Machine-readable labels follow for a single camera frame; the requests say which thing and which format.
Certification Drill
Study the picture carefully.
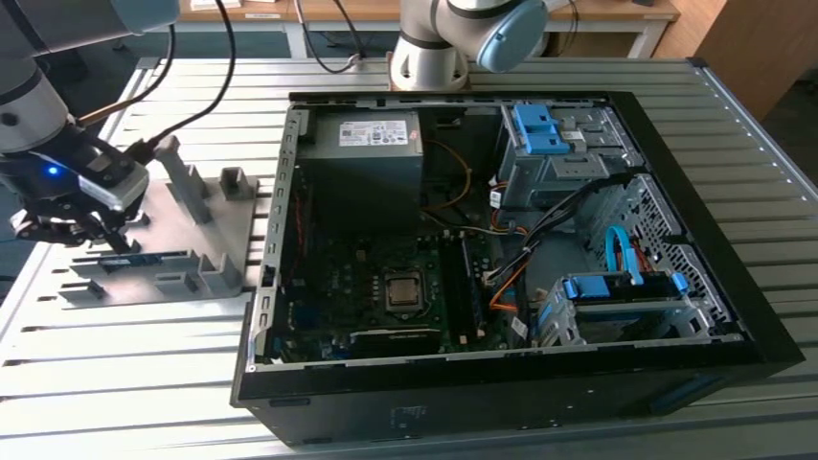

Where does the black PC case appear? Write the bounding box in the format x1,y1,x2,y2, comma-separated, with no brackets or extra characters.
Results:
230,89,805,447

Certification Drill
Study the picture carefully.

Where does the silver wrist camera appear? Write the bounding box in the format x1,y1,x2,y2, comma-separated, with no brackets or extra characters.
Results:
76,162,152,213

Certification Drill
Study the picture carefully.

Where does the green motherboard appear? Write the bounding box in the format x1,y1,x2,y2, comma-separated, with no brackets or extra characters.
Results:
267,229,513,363

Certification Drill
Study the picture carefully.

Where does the orange yellow wire bundle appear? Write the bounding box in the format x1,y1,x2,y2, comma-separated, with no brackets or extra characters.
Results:
487,275,531,315

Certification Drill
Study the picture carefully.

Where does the wooden desk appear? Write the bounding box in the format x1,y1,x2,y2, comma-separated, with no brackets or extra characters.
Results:
175,0,682,59

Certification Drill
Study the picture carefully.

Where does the blue data wire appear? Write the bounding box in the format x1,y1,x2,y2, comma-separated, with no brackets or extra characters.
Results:
603,224,645,288

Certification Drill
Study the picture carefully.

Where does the black graphics card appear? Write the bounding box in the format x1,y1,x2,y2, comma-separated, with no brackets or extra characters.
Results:
349,328,443,358

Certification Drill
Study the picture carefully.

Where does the black white wire bundle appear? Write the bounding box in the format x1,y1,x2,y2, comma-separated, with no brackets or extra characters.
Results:
483,237,545,288

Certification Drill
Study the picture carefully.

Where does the blue RAM stick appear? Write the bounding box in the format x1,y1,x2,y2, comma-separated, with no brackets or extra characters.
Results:
95,256,159,269

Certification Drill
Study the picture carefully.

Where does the black flat wire bundle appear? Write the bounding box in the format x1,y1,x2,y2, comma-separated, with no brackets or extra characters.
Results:
503,172,634,250

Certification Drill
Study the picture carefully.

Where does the silver CPU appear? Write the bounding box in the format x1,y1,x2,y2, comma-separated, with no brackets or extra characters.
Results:
386,277,421,308

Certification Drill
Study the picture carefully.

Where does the metal drive cage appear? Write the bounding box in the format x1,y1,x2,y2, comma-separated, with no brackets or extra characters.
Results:
497,103,645,212

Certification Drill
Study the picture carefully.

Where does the silver power supply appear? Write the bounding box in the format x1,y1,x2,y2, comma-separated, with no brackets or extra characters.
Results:
297,109,427,226

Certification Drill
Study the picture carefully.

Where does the black cable with copper sleeve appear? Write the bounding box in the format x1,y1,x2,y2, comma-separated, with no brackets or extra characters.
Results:
76,21,178,128

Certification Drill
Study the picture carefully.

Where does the hard disk in blue carrier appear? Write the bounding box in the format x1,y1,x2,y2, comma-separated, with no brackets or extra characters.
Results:
538,270,692,347

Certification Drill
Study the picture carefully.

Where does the grey parts rack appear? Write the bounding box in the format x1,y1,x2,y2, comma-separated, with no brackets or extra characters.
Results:
56,135,262,308

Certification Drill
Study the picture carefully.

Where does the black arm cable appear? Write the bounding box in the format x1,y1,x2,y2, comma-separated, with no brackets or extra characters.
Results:
124,0,239,162

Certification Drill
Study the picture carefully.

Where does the wooden cabinet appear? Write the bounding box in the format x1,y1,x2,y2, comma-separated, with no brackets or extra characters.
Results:
654,0,818,124

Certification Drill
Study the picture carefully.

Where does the blue plastic drive bracket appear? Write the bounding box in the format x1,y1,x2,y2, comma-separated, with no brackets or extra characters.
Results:
510,103,587,157

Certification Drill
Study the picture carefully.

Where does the black case fan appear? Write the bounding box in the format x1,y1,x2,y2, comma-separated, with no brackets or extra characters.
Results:
286,157,317,269

